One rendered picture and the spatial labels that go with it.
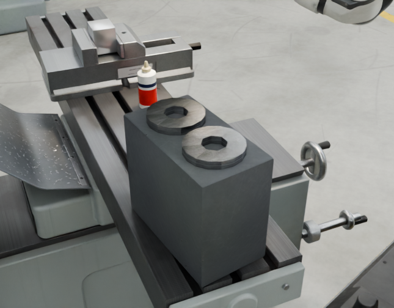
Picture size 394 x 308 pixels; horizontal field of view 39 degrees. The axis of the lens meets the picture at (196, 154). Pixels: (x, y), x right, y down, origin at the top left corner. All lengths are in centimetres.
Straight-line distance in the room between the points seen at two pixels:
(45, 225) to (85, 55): 38
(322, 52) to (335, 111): 76
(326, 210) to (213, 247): 165
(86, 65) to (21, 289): 51
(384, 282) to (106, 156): 67
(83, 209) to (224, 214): 50
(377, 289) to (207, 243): 62
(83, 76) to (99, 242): 37
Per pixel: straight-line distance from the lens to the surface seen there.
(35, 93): 334
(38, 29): 172
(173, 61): 137
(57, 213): 120
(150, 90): 123
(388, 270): 137
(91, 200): 120
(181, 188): 77
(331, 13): 106
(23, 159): 120
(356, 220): 165
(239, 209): 79
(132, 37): 134
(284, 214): 147
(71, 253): 127
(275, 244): 92
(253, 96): 319
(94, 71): 132
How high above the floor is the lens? 153
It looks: 35 degrees down
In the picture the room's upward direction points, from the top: straight up
